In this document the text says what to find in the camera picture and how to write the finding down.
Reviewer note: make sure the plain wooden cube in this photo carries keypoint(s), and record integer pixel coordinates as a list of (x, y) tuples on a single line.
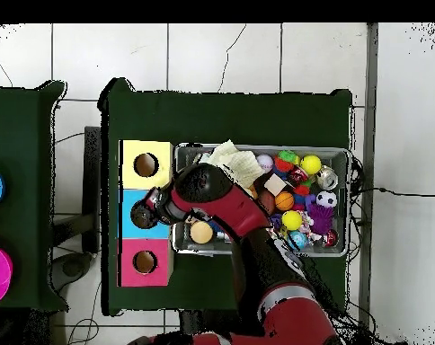
[(275, 185)]

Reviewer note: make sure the dark green table cloth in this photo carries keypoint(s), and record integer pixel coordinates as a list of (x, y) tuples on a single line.
[(221, 118)]

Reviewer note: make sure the dark green side table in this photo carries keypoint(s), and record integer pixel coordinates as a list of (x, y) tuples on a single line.
[(23, 179)]

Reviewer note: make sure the purple spiky ball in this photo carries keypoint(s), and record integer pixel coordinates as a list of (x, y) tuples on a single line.
[(321, 219)]

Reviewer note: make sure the small soccer ball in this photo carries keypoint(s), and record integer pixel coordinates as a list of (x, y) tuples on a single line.
[(327, 198)]

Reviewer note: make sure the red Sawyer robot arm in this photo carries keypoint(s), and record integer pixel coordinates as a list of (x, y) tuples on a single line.
[(232, 208)]

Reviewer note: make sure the orange round sponge disc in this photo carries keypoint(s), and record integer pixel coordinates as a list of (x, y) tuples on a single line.
[(201, 233)]

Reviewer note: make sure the white baseball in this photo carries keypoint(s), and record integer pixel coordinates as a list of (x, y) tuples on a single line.
[(265, 163)]

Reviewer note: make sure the orange mini basketball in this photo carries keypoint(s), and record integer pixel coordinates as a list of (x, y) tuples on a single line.
[(284, 201)]

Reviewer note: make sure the cream waffle cloth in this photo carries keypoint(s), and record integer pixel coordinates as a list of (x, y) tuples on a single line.
[(239, 161)]

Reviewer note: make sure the crushed silver drink can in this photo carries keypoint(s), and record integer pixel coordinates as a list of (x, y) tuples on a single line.
[(328, 178)]

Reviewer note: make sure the green and orange spiky ball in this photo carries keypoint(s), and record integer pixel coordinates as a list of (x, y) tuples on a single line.
[(285, 161)]

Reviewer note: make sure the wooden box with three holes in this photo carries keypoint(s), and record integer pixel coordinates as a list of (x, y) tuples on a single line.
[(160, 262)]

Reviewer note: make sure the yellow foam ball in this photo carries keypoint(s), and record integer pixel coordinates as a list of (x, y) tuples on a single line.
[(311, 164)]

